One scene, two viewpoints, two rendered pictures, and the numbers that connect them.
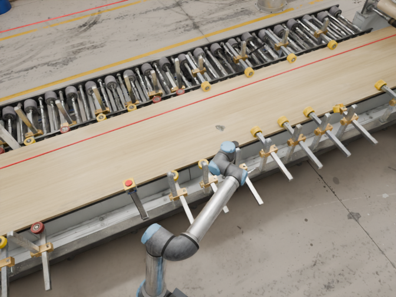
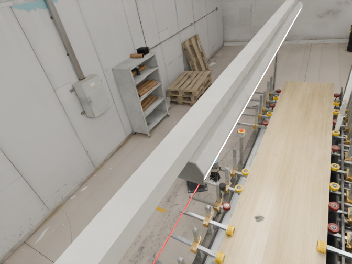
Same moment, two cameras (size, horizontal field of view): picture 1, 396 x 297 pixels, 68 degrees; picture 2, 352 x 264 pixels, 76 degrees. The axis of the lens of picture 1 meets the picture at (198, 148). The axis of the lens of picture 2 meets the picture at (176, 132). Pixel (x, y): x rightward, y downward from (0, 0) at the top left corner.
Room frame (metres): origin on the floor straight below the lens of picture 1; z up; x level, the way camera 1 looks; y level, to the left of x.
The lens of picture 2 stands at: (2.16, -1.32, 2.81)
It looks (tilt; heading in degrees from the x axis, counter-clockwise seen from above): 35 degrees down; 145
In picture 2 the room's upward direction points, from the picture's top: 12 degrees counter-clockwise
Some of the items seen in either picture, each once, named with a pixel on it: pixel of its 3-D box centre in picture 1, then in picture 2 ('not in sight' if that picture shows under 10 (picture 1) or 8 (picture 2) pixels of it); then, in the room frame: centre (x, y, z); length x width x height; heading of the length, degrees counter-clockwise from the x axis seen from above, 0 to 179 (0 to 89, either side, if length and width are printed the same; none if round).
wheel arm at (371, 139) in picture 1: (359, 127); not in sight; (1.40, -1.29, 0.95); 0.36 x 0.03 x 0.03; 19
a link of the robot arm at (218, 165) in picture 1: (219, 164); not in sight; (0.95, -0.12, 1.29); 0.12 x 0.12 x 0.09; 52
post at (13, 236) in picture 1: (30, 246); (256, 118); (0.67, 1.15, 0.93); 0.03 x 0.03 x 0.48; 19
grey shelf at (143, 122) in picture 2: not in sight; (144, 95); (-1.83, 0.83, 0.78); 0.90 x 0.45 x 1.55; 110
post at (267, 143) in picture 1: (264, 158); (209, 221); (1.24, -0.51, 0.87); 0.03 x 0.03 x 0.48; 19
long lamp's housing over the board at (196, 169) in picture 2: not in sight; (270, 42); (1.39, 0.08, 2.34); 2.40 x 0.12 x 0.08; 109
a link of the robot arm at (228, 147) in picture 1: (227, 151); (213, 161); (1.04, -0.18, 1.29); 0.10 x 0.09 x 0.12; 142
